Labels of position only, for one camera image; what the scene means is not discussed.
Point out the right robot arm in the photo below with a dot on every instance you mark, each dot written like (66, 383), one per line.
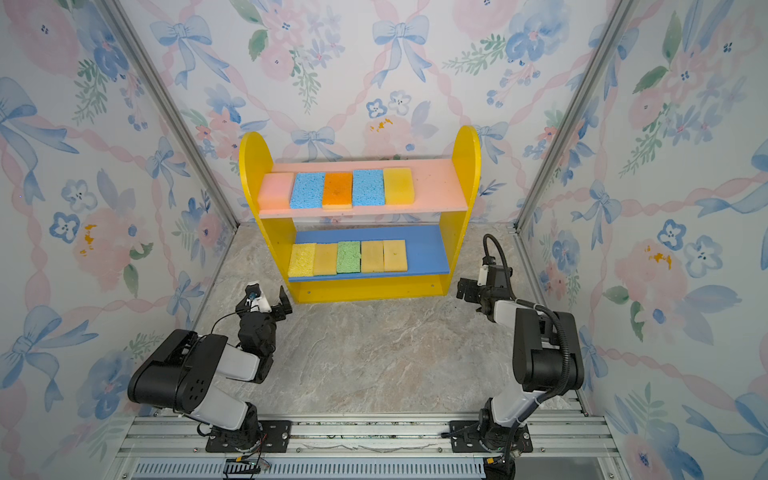
(546, 361)

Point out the yellow sponge with green back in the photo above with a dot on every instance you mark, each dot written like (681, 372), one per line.
(325, 259)

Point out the small yellow sponge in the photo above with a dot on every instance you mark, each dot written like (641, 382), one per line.
(395, 256)

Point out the pink orange sponge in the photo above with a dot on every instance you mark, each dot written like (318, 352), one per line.
(276, 191)

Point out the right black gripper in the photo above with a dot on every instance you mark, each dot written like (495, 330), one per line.
(472, 285)

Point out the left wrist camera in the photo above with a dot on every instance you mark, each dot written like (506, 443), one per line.
(255, 301)

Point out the left corner aluminium post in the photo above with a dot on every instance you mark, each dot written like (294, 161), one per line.
(117, 19)

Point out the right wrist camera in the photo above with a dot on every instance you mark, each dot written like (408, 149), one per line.
(485, 271)

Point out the aluminium mounting rail frame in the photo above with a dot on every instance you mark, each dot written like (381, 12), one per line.
(562, 444)

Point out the blue sponge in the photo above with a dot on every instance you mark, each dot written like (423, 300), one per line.
(308, 190)
(368, 188)

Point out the right corner aluminium post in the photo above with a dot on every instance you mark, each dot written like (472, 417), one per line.
(614, 29)

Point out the thick yellow sponge front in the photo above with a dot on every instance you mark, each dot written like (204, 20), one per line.
(398, 186)

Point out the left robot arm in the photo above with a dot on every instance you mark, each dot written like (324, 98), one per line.
(179, 374)

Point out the corner aluminium post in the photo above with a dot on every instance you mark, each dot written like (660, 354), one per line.
(614, 29)
(117, 19)

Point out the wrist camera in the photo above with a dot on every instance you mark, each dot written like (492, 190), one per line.
(255, 301)
(485, 271)

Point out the bright yellow cellulose sponge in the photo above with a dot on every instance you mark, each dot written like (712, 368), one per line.
(302, 260)

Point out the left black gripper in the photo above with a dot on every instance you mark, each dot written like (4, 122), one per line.
(277, 311)

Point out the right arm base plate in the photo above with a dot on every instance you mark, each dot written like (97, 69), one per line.
(470, 437)

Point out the yellow pink blue toy shelf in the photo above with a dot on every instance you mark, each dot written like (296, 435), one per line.
(447, 187)

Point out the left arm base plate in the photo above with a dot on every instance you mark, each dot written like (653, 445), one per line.
(266, 436)

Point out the pale yellow sponge underneath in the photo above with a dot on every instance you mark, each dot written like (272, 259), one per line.
(372, 256)

